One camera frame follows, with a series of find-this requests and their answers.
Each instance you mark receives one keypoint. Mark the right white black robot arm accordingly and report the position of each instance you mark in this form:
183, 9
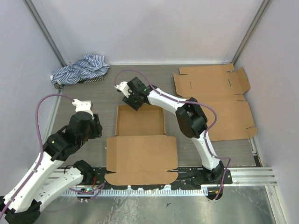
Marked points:
191, 120

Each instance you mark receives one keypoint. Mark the stacked brown cardboard blanks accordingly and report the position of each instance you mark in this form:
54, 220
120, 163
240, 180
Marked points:
222, 88

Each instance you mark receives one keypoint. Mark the slotted grey cable duct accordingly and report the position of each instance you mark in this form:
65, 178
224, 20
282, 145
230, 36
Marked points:
166, 191

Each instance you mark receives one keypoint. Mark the brown cardboard box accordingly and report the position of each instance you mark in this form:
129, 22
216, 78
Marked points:
141, 153

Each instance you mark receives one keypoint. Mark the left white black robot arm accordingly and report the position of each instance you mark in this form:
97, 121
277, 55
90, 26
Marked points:
25, 202

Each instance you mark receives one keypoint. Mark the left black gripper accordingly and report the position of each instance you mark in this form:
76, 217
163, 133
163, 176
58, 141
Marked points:
98, 128

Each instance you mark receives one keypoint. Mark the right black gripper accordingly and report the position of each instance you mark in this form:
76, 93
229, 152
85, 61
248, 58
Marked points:
127, 100

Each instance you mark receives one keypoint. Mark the aluminium frame rail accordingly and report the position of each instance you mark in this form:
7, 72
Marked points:
253, 176

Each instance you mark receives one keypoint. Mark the blue striped crumpled cloth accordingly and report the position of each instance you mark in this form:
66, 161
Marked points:
90, 68

